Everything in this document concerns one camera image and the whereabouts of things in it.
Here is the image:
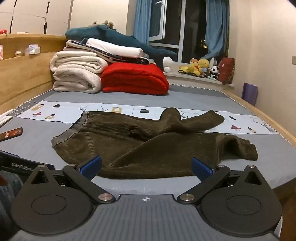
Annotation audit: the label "red pillow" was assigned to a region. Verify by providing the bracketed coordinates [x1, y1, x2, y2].
[217, 57, 235, 84]

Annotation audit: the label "blue shark plush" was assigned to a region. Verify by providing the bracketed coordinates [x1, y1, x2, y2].
[65, 24, 178, 66]

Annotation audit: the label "navy trimmed folded quilt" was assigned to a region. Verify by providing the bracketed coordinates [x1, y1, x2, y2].
[63, 40, 150, 65]

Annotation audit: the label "white cable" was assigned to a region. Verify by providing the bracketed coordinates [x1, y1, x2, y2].
[9, 101, 38, 117]

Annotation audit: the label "white seal plush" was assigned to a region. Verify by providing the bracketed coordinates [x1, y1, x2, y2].
[162, 56, 173, 72]

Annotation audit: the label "brown moose plush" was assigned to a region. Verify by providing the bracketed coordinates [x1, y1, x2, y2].
[92, 20, 115, 29]

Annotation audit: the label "yellow lying plush toy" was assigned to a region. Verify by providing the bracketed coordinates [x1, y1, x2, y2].
[179, 65, 201, 76]

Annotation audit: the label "blue curtain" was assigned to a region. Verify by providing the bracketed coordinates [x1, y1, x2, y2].
[134, 0, 151, 50]
[200, 0, 230, 60]

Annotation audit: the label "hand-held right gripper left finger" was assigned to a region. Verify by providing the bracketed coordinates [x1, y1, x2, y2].
[23, 155, 116, 205]

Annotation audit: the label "panda plush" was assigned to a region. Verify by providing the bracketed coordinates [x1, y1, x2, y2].
[210, 65, 220, 80]

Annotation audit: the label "white wardrobe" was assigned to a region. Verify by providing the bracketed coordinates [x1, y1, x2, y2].
[0, 0, 74, 35]

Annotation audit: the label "white folded blanket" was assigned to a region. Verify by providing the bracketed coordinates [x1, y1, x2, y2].
[86, 38, 143, 58]

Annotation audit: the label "tissue pack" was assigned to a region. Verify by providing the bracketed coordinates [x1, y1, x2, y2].
[24, 45, 41, 55]

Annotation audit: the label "purple bag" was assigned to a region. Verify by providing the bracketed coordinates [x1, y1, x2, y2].
[242, 82, 258, 106]

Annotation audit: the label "red folded blanket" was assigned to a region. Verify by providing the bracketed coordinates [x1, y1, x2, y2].
[100, 63, 170, 96]

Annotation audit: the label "wooden bed frame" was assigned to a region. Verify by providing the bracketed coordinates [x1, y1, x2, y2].
[0, 34, 296, 149]

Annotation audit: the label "white printed cloth strip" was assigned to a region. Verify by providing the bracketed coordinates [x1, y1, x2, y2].
[16, 101, 280, 135]

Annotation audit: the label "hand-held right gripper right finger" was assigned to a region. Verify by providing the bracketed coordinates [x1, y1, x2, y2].
[177, 157, 270, 205]

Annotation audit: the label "olive corduroy pants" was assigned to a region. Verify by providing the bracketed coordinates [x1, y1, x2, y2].
[51, 107, 259, 179]

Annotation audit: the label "window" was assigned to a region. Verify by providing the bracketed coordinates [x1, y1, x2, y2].
[148, 0, 229, 65]

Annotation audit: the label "cream folded blanket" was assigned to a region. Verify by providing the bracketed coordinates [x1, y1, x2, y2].
[50, 51, 109, 94]

